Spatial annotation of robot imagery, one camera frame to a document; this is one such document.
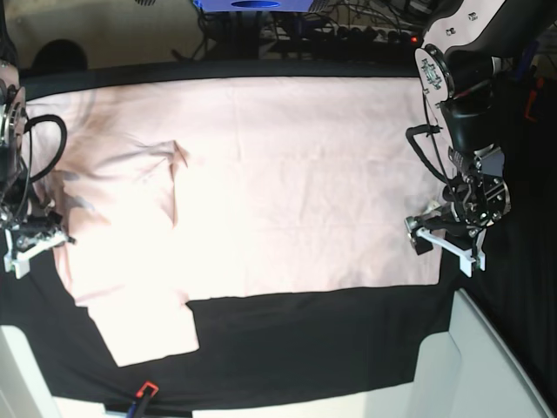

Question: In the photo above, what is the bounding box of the white bin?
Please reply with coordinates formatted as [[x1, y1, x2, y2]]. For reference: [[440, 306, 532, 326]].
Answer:
[[408, 288, 557, 418], [1, 326, 107, 418]]

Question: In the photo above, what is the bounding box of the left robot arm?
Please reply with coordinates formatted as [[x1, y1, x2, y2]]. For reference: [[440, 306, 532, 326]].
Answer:
[[406, 1, 556, 275]]

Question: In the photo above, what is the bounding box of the black power strip with cables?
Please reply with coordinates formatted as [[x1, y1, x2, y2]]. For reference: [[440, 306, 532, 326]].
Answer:
[[260, 15, 422, 46]]

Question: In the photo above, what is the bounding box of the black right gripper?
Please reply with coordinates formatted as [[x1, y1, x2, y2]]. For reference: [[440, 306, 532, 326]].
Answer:
[[1, 182, 70, 279]]

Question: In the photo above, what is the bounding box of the blue box with hole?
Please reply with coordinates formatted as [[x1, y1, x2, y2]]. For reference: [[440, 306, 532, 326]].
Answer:
[[192, 0, 313, 12]]

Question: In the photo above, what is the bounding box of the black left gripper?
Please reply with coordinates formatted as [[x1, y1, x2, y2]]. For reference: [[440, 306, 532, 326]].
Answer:
[[405, 145, 511, 276]]

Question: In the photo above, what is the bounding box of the black table cloth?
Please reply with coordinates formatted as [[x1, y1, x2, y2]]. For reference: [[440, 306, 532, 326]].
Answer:
[[0, 60, 557, 415]]

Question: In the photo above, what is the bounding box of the blue clamp handle right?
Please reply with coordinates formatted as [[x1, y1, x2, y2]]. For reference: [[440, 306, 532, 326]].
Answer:
[[516, 40, 539, 79]]

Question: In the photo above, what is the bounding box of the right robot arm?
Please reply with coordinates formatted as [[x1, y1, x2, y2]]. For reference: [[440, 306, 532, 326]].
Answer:
[[1, 7, 74, 280]]

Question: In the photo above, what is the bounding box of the orange black clamp right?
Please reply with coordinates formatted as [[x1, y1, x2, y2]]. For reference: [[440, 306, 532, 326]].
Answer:
[[524, 77, 545, 123]]

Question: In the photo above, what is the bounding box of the pink T-shirt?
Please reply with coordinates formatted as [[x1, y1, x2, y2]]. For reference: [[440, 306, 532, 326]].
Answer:
[[27, 78, 442, 367]]

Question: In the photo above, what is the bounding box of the white bin right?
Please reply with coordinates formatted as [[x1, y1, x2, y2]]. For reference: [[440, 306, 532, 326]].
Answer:
[[408, 288, 557, 418]]

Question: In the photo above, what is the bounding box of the orange blue clamp bottom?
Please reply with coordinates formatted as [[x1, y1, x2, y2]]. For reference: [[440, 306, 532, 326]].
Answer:
[[125, 381, 159, 418]]

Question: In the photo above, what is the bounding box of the white bin left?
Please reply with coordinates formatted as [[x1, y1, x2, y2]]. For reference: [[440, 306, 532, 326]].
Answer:
[[1, 326, 107, 418]]

